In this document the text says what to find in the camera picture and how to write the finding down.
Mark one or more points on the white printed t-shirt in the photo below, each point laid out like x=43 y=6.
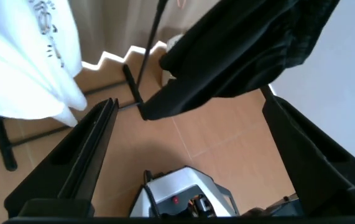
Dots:
x=18 y=71

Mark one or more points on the black clothes rack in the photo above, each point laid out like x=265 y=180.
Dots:
x=4 y=146

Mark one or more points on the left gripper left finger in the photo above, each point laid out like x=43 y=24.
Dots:
x=45 y=191

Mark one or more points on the beige curtain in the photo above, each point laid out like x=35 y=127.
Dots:
x=112 y=25

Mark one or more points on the black garment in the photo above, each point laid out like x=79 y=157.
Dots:
x=233 y=56

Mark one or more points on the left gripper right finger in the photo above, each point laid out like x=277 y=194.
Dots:
x=317 y=182

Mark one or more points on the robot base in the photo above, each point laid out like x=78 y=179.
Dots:
x=180 y=186

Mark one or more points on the white laundry basket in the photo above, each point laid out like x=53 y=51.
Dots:
x=174 y=42

